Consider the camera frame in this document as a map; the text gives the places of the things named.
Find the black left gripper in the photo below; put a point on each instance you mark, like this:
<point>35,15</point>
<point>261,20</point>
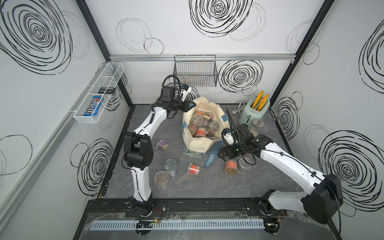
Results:
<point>186,108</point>

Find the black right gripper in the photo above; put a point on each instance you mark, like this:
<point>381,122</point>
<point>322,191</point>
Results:
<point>229,155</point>

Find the orange label seed jar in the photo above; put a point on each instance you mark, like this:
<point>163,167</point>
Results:
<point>231,167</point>

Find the clear purple seed jar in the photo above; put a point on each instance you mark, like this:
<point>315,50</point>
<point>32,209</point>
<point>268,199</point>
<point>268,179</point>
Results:
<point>162,146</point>

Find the cream canvas tote bag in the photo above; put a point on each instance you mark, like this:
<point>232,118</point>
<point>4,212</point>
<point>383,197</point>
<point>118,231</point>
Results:
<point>215,120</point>

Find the red label seed jar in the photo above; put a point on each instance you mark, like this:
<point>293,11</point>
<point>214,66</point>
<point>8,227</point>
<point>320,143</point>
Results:
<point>193,169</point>

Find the grey label seed jar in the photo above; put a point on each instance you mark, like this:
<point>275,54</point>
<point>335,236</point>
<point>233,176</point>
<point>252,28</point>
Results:
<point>171,167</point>

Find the clear brown seed jar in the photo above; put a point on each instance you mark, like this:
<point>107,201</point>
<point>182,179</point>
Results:
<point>161,178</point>

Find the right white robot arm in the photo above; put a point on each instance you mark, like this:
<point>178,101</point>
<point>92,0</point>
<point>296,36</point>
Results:
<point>321,195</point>

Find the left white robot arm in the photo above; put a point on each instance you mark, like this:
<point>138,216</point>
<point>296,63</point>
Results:
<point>138,147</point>

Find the blue candy bag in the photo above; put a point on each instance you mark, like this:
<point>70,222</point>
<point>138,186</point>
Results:
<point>93,107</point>

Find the clear plastic cup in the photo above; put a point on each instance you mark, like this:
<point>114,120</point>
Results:
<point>256,124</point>

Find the mint green toaster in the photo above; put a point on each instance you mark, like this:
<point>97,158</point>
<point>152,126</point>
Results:
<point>249,114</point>

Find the yellow toast slice right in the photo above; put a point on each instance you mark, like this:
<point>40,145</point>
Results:
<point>263,103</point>

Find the yellow toast slice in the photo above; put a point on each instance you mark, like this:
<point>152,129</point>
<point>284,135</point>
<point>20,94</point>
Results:
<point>263,103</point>
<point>257,100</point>

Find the yellow toast slice left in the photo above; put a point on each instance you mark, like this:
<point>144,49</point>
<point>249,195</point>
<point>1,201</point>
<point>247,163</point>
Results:
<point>257,100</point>

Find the black small device on shelf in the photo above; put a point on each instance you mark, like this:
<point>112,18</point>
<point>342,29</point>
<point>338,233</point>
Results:
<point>107,91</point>

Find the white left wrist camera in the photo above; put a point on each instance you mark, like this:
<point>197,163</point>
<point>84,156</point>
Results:
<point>184,92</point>

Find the black wire wall basket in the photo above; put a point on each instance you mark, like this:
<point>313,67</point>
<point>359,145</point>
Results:
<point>196,70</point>

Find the white wire wall shelf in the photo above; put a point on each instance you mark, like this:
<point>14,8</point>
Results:
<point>107,75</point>

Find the white slotted cable duct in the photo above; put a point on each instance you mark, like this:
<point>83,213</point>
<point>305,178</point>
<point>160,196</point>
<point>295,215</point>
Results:
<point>215,224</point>

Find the black aluminium frame post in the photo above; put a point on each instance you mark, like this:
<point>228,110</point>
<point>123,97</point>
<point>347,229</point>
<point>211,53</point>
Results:
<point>87,15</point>

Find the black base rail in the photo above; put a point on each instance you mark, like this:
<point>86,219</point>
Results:
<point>134,208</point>

